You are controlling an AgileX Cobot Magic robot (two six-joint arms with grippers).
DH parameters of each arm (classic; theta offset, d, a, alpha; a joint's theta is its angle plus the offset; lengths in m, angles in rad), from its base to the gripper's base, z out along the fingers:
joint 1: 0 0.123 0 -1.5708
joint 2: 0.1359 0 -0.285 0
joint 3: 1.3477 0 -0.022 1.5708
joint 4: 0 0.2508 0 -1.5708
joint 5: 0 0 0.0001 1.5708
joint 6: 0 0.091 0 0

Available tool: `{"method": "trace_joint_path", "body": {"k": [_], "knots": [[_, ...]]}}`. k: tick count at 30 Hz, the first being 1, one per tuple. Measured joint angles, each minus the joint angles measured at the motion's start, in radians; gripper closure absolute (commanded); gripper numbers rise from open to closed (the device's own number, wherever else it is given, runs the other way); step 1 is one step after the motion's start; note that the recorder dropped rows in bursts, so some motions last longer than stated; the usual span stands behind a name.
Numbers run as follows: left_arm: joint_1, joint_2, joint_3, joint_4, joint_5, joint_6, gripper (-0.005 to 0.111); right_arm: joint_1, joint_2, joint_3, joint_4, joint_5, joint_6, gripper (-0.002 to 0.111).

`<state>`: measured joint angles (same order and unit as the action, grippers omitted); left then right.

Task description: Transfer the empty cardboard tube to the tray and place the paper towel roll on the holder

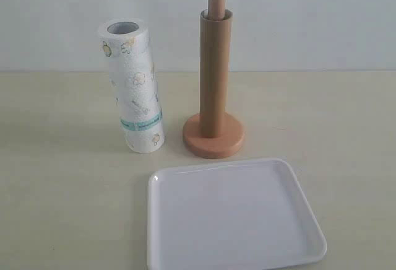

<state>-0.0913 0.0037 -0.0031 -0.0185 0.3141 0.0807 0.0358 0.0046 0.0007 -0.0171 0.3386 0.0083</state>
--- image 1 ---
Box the brown cardboard tube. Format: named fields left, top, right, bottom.
left=199, top=9, right=233, bottom=138

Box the printed white paper towel roll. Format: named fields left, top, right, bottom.
left=98, top=19, right=165, bottom=154

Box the wooden paper towel holder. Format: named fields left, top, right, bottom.
left=183, top=0, right=244, bottom=159

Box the white rectangular plastic tray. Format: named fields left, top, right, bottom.
left=147, top=159, right=327, bottom=269

